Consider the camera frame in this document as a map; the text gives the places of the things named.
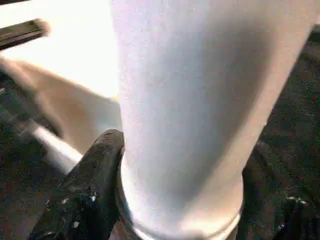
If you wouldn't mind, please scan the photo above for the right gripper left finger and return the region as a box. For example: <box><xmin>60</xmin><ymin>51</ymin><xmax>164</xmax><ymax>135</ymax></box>
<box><xmin>27</xmin><ymin>128</ymin><xmax>126</xmax><ymax>240</ymax></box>

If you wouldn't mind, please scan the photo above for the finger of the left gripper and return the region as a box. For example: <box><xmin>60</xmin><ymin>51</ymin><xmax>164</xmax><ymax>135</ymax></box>
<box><xmin>0</xmin><ymin>19</ymin><xmax>51</xmax><ymax>51</ymax></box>

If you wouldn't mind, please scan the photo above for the white plastic table top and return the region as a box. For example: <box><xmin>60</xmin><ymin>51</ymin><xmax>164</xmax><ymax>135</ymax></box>
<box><xmin>0</xmin><ymin>0</ymin><xmax>125</xmax><ymax>177</ymax></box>

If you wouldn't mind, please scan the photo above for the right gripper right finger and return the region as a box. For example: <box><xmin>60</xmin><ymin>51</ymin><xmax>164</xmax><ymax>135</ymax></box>
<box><xmin>236</xmin><ymin>141</ymin><xmax>320</xmax><ymax>240</ymax></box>

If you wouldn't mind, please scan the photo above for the white plastic table leg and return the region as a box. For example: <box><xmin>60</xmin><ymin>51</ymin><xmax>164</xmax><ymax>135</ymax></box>
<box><xmin>108</xmin><ymin>0</ymin><xmax>320</xmax><ymax>240</ymax></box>

